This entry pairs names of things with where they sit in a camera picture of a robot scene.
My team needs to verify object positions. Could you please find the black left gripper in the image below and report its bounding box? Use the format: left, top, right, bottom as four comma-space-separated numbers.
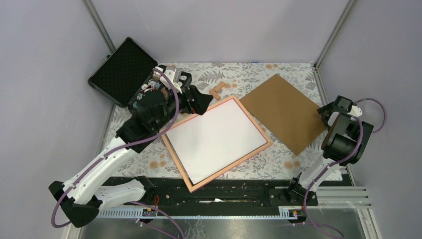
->
154, 83, 214, 131

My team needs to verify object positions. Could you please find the brown cardboard backing board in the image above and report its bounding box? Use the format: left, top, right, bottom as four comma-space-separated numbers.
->
240, 74, 325, 155

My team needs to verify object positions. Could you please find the mountain sea photo print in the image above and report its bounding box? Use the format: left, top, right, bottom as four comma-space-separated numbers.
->
165, 99, 268, 185

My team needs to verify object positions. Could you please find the light wooden picture frame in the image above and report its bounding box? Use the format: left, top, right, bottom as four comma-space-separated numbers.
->
161, 95, 274, 194

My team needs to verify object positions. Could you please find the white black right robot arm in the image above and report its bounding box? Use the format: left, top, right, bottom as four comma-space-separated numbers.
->
285, 96, 374, 205

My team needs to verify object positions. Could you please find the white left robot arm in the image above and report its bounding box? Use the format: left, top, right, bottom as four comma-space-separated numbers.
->
48, 85, 213, 228

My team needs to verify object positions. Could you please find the wooden block lying piece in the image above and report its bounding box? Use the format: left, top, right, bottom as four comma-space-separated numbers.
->
209, 89, 221, 101

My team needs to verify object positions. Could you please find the floral patterned table mat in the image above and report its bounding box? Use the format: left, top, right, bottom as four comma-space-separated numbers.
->
95, 62, 343, 181

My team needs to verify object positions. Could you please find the wooden block upright piece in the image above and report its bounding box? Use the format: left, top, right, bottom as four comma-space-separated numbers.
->
213, 81, 225, 93

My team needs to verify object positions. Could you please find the black poker chip case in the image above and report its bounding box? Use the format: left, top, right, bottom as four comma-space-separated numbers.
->
88, 37, 193, 113

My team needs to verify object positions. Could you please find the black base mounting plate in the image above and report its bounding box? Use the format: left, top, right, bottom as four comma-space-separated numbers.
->
91, 176, 319, 218

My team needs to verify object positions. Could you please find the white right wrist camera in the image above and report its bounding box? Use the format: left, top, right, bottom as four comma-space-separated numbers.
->
348, 105, 363, 118

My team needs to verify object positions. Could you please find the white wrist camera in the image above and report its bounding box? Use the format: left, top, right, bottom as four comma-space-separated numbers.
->
163, 66, 182, 93
348, 105, 363, 118

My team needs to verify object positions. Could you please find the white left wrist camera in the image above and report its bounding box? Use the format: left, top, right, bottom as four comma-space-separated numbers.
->
163, 66, 182, 93

